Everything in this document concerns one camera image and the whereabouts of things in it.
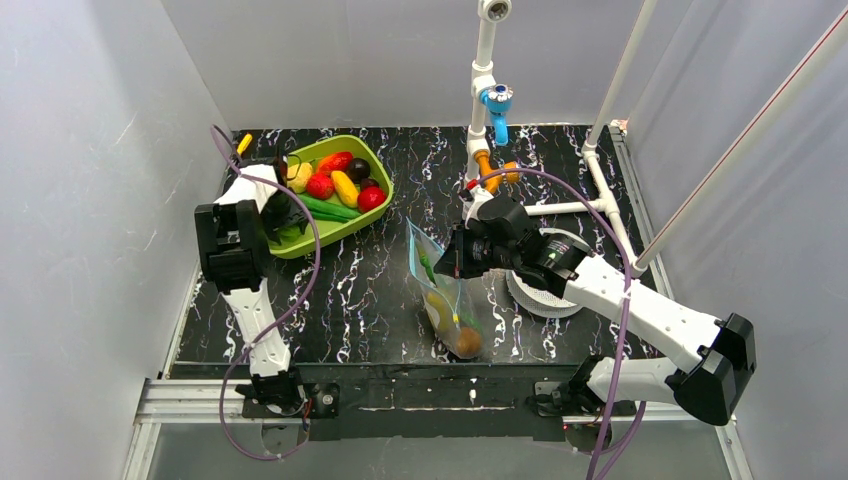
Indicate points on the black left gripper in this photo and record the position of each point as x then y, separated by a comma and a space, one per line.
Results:
282, 216

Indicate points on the clear zip top bag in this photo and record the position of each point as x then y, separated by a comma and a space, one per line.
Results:
447, 300

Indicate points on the red toy strawberry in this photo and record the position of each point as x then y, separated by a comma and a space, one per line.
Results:
320, 186

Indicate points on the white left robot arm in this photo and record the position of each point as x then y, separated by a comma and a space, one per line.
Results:
234, 255

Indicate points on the yellow toy lemon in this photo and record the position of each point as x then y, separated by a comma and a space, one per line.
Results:
298, 177

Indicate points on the dark purple toy fruit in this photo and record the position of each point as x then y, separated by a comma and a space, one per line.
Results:
358, 169

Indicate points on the white filament spool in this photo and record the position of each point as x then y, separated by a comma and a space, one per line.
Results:
543, 298

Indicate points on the yellow toy banana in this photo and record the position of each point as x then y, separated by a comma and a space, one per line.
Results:
345, 189

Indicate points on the brown toy kiwi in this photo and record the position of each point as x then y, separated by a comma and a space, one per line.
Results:
469, 343

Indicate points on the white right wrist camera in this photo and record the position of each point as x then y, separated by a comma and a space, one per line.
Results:
473, 196

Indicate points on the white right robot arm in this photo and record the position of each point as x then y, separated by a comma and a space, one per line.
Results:
706, 362

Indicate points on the long green toy bean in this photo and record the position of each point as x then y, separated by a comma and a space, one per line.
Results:
328, 211

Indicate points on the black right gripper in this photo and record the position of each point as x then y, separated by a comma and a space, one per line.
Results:
457, 255

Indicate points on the white PVC pipe frame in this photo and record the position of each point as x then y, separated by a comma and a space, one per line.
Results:
491, 13

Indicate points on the yellow handled screwdriver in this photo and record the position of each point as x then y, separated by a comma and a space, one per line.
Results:
244, 144

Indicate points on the yellow toy corn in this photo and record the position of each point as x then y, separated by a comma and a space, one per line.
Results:
440, 314

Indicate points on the blue pipe valve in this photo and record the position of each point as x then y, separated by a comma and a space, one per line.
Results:
497, 100

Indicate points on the red orange toy pepper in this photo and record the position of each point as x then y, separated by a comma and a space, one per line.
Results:
338, 161

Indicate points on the orange pipe valve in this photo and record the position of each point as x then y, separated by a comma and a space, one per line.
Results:
487, 167

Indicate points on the green plastic tray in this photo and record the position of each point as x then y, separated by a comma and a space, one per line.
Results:
330, 231

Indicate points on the green toy beans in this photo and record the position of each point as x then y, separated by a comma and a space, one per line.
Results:
425, 264

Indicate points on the red toy apple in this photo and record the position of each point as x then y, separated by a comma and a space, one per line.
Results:
370, 198

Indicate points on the aluminium frame rail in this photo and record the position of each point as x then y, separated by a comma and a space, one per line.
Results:
367, 420

